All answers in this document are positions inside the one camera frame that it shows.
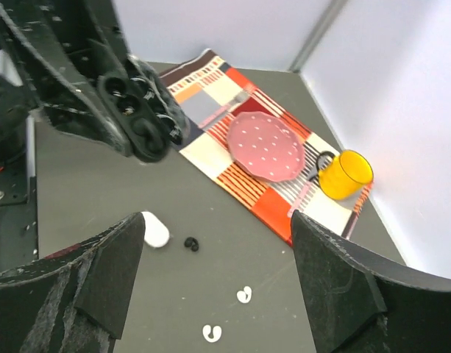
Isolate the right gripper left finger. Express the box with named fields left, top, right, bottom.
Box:
left=0, top=213, right=146, bottom=352

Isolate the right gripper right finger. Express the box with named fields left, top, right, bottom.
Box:
left=291, top=211, right=451, bottom=353

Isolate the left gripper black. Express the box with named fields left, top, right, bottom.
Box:
left=0, top=0, right=134, bottom=157

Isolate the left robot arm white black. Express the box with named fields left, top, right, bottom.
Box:
left=0, top=1, right=133, bottom=205

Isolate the white earbud charging case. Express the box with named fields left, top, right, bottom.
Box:
left=141, top=211, right=171, bottom=249

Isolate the white earbud upper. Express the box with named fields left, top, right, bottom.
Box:
left=236, top=286, right=252, bottom=304

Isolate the white earbud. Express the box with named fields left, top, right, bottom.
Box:
left=202, top=324, right=222, bottom=343
left=236, top=286, right=252, bottom=304

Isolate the yellow mug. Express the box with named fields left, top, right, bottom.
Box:
left=316, top=150, right=374, bottom=201

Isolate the white earbud lower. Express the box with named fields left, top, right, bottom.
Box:
left=202, top=324, right=222, bottom=343

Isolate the patterned orange placemat cloth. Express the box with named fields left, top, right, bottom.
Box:
left=161, top=49, right=370, bottom=242

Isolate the pink dotted plate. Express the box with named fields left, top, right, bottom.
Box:
left=227, top=112, right=305, bottom=182

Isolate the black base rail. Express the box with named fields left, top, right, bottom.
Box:
left=0, top=117, right=39, bottom=272

